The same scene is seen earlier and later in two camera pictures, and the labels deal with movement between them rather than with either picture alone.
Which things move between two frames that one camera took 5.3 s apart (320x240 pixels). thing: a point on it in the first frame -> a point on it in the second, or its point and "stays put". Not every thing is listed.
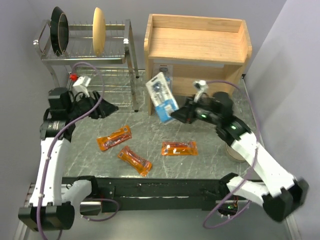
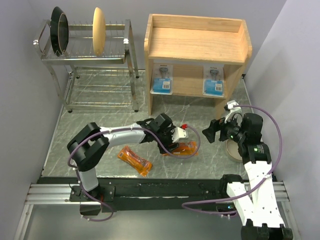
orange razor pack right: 188,148 stays put
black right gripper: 186,114 -> 210,132
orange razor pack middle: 135,161 stays put
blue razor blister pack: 163,96 -> 213,81
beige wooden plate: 99,32 stays put
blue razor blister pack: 167,70 stays put
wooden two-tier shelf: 189,49 stays put
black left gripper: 104,109 -> 174,146
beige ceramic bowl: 234,153 stays put
